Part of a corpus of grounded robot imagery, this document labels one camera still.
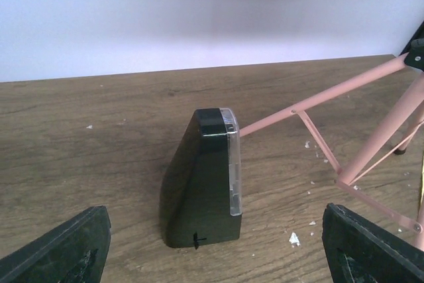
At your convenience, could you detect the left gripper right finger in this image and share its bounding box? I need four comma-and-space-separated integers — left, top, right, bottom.
322, 203, 423, 283

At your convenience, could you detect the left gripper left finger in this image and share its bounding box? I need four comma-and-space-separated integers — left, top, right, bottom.
1, 205, 111, 282

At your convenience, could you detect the yellow sheet music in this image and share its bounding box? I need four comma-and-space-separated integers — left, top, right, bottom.
417, 158, 424, 215

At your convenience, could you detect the black metronome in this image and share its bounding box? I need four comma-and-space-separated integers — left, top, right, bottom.
159, 108, 242, 249

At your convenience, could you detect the pink music stand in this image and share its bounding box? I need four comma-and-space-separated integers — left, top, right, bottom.
226, 55, 423, 256

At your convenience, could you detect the right black frame post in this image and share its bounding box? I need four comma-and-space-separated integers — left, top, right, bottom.
399, 22, 424, 55

